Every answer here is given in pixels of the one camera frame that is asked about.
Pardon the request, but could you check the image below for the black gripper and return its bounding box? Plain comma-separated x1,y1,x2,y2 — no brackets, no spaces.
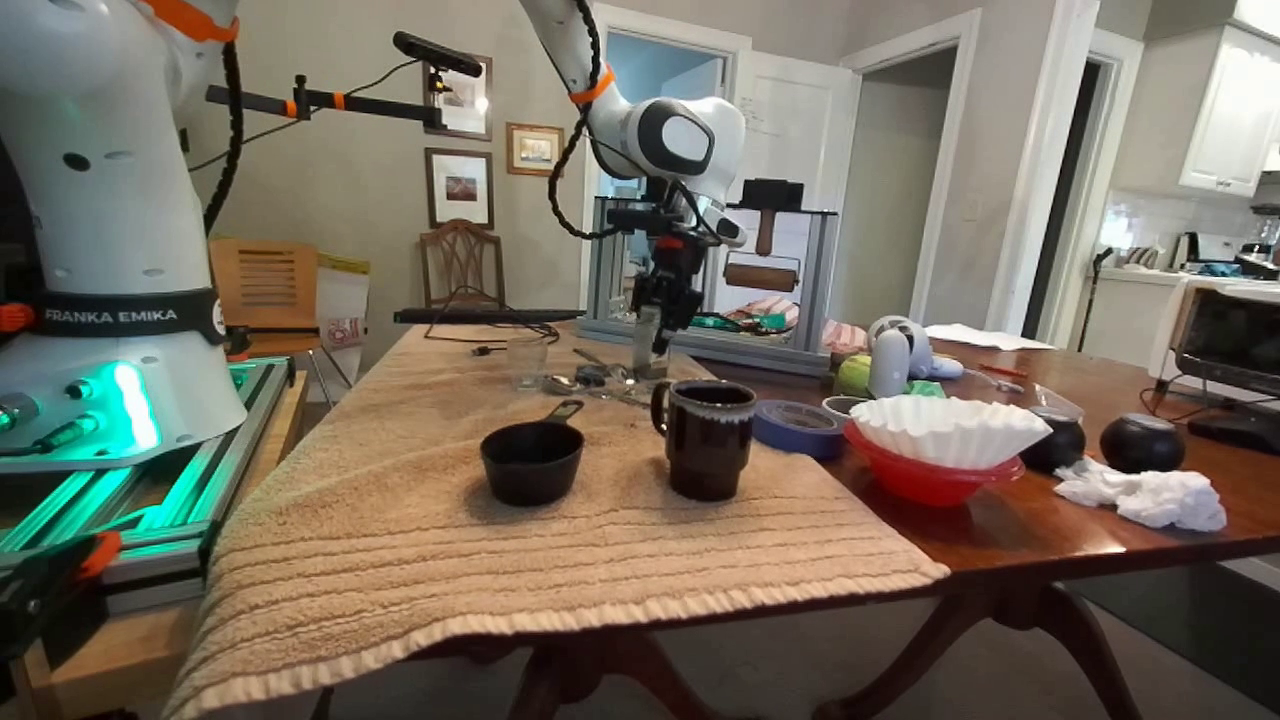
633,231,704,382

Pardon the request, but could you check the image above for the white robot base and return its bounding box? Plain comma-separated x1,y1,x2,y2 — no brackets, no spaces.
0,0,244,478

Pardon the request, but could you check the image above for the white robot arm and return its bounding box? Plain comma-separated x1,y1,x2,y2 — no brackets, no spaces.
518,0,742,355

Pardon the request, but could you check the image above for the dark brown mug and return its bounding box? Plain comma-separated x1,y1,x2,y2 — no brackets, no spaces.
652,382,754,501

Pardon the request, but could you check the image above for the silver spoon upper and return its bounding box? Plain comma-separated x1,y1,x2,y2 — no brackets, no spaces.
540,344,577,397

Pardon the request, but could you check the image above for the black measuring cup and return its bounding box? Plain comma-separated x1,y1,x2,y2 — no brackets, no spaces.
478,401,583,507

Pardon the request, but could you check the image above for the green tennis ball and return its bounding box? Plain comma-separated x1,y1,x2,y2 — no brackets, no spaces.
835,353,872,397

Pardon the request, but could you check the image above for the wooden chair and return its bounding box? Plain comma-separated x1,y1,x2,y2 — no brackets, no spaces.
420,222,505,308

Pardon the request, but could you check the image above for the white vr controller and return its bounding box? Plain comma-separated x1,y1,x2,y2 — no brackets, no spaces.
867,318,965,397

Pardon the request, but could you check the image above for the black keyboard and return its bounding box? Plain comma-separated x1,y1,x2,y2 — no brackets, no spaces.
390,308,580,326

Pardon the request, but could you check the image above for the green crumpled object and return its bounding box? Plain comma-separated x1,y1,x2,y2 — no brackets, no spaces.
906,382,949,397

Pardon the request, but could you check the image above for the red bowl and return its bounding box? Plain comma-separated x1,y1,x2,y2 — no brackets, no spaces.
847,429,1024,507

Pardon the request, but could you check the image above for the framed picture upper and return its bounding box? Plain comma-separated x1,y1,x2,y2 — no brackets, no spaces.
423,67,487,136

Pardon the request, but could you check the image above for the beige terry towel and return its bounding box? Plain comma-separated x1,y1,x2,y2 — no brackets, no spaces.
169,330,942,720

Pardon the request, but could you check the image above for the wooden dining table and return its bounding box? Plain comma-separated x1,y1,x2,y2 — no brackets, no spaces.
513,353,1280,720

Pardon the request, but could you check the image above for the black round ball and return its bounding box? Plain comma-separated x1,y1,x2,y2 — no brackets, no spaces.
1019,415,1088,478
1099,412,1185,473

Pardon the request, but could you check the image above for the white crumpled tissue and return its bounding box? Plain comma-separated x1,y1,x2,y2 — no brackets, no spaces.
1055,460,1226,533

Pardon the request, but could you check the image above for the toaster oven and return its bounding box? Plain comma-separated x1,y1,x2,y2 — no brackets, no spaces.
1167,290,1280,397

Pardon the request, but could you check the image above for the small framed wall picture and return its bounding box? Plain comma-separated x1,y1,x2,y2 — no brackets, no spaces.
506,124,564,175

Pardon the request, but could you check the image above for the black camera on boom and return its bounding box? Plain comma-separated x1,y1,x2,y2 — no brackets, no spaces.
390,33,482,77

